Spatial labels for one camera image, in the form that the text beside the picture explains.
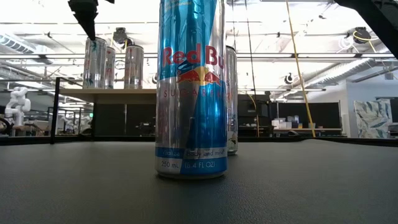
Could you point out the white robot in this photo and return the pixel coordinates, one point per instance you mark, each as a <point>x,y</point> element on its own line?
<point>18,102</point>

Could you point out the Red Bull sugarfree can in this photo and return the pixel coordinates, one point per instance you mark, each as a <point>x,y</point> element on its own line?
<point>191,109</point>

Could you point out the white box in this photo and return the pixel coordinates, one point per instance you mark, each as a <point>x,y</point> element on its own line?
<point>280,124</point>

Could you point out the black background cabinet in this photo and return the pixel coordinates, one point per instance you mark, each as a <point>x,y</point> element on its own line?
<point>261,109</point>

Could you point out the wooden background desk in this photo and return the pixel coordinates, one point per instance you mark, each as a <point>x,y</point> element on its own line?
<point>326,128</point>

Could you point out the silver can with red print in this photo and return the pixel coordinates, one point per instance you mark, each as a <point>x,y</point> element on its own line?
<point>110,68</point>

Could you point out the black background robot arm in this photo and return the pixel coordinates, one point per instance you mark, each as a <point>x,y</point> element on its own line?
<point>146,127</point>

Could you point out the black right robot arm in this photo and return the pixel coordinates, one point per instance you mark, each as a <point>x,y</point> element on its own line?
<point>379,21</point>

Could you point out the small black ceiling reel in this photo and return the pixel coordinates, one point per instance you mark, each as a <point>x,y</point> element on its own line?
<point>289,78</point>

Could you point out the black table mat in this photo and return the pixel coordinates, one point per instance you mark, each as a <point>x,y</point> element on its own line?
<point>93,186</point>

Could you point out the silver ceiling air duct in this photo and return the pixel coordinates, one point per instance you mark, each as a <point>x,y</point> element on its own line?
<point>342,73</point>
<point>18,46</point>

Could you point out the leaf pattern panel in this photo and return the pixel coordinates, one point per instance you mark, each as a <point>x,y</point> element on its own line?
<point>371,118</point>

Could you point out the black aluminium table frame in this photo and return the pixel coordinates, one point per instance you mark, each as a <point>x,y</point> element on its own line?
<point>28,140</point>

